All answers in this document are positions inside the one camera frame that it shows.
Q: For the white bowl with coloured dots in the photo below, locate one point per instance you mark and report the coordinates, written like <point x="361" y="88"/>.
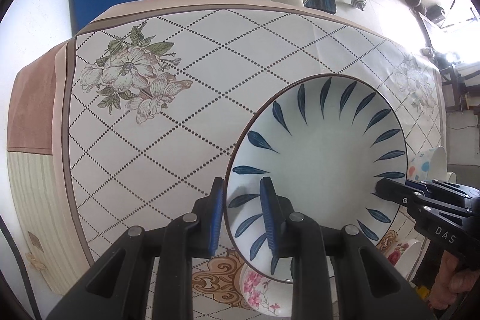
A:
<point x="428" y="164"/>

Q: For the white bowl with red flower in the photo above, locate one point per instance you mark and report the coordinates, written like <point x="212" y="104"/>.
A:
<point x="403" y="256"/>

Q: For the white plate with blue leaves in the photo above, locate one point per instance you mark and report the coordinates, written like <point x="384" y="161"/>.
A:
<point x="324" y="141"/>

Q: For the floral checked tablecloth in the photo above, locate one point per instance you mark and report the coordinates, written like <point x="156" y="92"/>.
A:
<point x="130" y="121"/>

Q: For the white plate with pink flowers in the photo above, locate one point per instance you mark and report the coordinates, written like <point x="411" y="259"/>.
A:
<point x="269" y="297"/>

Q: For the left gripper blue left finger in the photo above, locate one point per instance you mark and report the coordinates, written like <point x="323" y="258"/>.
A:
<point x="215" y="208"/>

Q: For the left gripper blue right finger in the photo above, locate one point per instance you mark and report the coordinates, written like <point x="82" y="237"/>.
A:
<point x="271" y="210"/>

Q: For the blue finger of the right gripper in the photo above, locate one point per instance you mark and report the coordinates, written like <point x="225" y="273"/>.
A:
<point x="400" y="193"/>

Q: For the person's right hand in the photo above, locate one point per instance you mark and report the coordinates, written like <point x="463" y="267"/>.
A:
<point x="449" y="282"/>

